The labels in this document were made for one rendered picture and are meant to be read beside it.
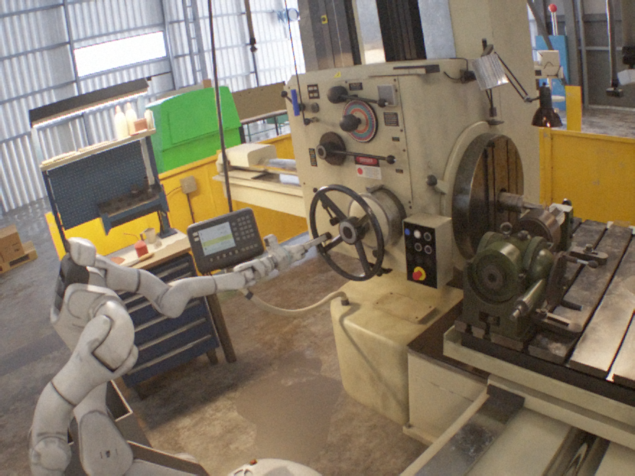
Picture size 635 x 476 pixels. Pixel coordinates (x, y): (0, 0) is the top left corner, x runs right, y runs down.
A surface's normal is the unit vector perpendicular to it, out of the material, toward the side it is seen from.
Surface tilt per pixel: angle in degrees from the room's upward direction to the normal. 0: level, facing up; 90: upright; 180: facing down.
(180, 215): 90
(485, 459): 0
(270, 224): 90
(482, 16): 90
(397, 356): 90
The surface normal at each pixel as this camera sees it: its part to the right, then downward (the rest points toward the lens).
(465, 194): -0.74, 0.00
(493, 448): -0.14, -0.92
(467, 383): -0.74, 0.35
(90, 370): 0.52, 0.18
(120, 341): 0.82, -0.09
